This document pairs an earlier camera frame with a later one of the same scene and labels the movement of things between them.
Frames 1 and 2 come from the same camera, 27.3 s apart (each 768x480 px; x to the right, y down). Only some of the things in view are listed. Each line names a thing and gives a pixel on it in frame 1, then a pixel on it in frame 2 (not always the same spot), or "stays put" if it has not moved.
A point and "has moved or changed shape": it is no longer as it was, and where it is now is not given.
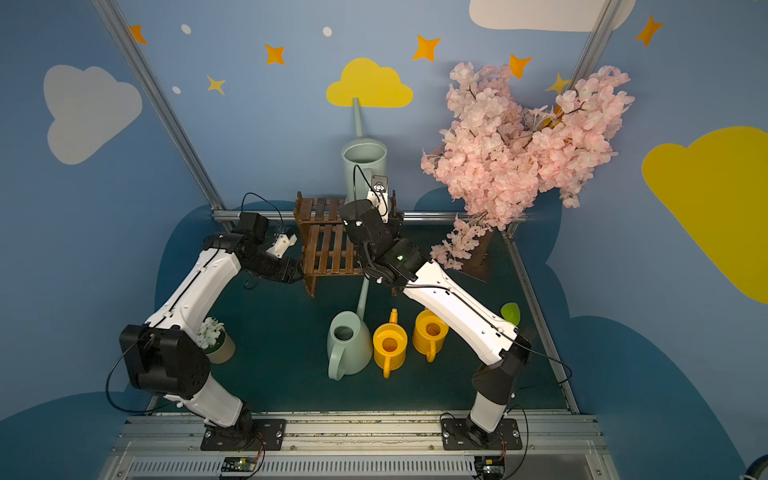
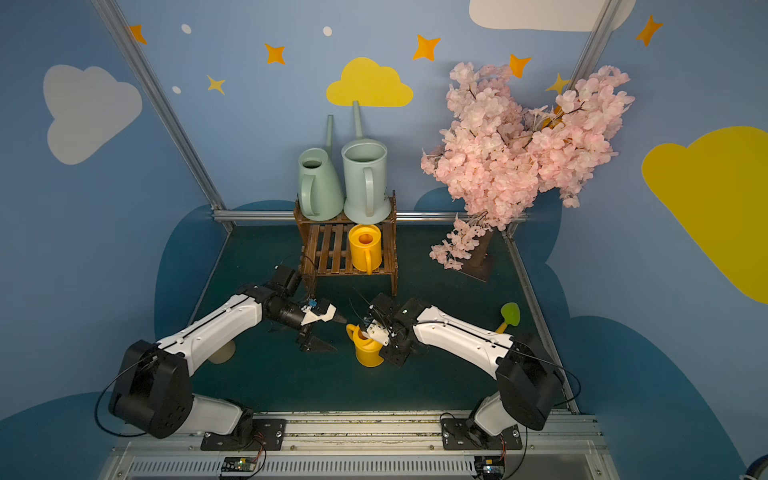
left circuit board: [239, 464] stays put
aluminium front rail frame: [170, 447] stays put
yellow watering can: [390, 343] has moved or changed shape
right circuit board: [490, 467] stays put
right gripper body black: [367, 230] → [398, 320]
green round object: [510, 311] stays put
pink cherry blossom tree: [497, 156] stays put
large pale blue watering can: [362, 159] stays put
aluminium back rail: [225, 216] stays put
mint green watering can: [349, 345] → [321, 192]
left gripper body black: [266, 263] → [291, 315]
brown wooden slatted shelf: [325, 247] stays put
